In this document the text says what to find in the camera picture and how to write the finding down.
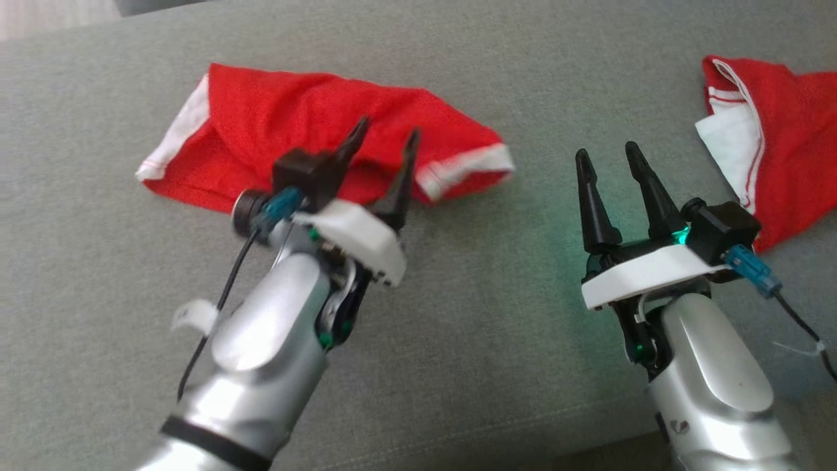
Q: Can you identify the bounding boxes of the white-plated right gripper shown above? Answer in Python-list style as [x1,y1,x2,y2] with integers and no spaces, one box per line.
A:
[575,141,734,381]

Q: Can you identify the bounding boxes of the white-plated left gripper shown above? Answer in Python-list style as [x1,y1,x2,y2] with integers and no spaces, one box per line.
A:
[290,116,422,349]

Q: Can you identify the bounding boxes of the red shorts white stripes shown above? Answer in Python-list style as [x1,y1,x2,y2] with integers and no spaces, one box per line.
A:
[135,62,516,214]

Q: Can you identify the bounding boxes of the red basketball jersey white trim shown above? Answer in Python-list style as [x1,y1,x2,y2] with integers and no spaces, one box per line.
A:
[694,56,837,254]

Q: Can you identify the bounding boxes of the grey sofa seat cushion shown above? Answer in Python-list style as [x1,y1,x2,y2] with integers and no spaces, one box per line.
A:
[0,0,837,471]

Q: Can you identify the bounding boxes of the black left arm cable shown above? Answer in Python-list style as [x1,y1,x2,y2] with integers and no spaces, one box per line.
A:
[176,229,264,401]

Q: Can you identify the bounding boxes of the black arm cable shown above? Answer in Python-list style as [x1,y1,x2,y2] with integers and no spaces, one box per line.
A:
[176,229,264,401]
[774,293,837,385]

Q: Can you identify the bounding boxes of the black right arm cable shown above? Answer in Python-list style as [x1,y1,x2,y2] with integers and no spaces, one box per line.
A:
[774,293,837,385]

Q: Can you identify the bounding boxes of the white right cable tie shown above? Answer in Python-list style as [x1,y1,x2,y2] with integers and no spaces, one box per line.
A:
[774,339,826,358]

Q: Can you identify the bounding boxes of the white cable tie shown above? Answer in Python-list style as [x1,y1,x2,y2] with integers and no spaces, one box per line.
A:
[171,299,220,336]
[774,339,826,358]

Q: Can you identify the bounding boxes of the white left cable tie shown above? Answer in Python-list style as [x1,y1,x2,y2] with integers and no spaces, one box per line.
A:
[171,299,220,336]

